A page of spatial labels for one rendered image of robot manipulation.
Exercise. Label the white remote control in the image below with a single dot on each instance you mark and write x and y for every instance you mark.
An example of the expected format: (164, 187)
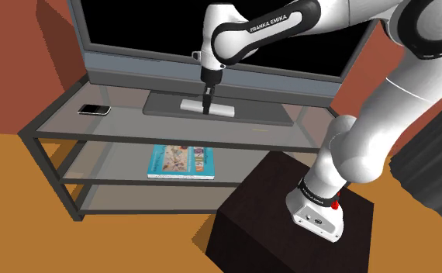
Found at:
(223, 110)

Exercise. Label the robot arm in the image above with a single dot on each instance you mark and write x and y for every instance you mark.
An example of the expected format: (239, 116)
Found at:
(379, 124)

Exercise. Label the flat screen television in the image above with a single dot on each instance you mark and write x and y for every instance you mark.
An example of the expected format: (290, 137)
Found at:
(138, 22)

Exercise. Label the blue picture book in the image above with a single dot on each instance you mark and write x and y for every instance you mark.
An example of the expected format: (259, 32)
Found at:
(179, 162)

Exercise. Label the black and silver phone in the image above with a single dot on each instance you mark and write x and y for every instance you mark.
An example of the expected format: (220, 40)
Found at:
(93, 109)

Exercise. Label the dark grey curtain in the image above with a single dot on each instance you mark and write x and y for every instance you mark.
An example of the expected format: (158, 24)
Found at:
(432, 170)

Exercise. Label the grey glass television stand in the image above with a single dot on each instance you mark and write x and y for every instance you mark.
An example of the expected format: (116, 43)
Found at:
(138, 124)

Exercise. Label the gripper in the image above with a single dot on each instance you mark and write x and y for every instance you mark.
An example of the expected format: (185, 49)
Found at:
(210, 76)

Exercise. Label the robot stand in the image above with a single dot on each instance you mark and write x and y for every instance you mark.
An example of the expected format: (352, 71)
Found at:
(258, 234)

